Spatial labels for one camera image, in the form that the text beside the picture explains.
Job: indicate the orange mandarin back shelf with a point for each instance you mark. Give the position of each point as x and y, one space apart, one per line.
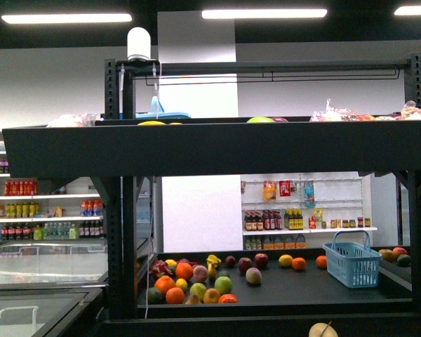
299 264

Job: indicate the orange fruit pile left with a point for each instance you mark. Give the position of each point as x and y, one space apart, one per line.
164 284

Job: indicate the pale white pear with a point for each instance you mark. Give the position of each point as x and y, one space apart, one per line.
322 330

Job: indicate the red tomato back shelf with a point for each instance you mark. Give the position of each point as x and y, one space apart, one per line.
228 298

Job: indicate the small blue basket on shelf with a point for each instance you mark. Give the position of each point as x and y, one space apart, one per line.
354 265

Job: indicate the green apple back shelf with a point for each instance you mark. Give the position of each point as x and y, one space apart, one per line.
223 285

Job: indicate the dark red apple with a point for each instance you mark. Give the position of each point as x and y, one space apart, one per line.
261 260

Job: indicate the white grocery wall shelf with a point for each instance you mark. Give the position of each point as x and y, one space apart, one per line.
304 210

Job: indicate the orange at basket side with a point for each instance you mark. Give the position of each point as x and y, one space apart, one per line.
321 262

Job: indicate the yellow lemon back shelf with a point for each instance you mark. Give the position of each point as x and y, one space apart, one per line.
285 260

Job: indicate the white dome camera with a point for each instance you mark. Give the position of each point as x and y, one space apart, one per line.
138 44

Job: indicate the glass freezer chest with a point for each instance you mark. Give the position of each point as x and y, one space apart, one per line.
52 288

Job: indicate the drinks shelf at left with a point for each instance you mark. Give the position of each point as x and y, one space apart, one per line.
73 211

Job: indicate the blue tray on top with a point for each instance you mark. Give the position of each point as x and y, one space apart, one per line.
158 112

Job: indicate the black metal shelf rack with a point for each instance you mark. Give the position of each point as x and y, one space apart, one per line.
117 153

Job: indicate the pink peach fruit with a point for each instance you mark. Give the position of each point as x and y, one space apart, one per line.
253 276

